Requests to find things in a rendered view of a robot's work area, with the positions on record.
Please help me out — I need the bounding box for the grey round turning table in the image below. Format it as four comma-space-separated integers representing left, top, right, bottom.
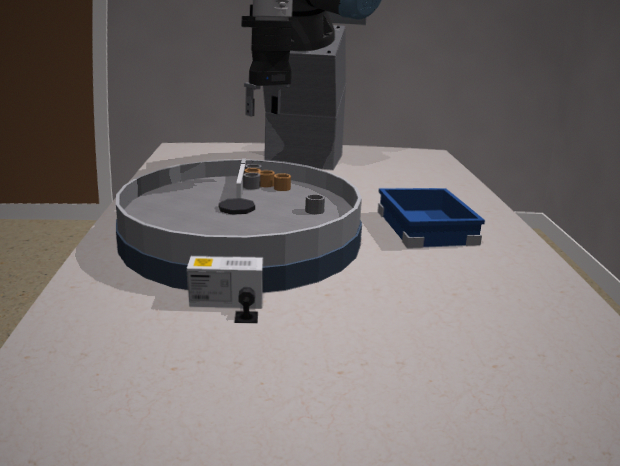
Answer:
116, 159, 362, 323

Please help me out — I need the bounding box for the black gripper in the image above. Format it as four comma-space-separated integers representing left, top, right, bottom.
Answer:
242, 0, 292, 117

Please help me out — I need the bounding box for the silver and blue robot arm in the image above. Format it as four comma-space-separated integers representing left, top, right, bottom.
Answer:
289, 0, 382, 51

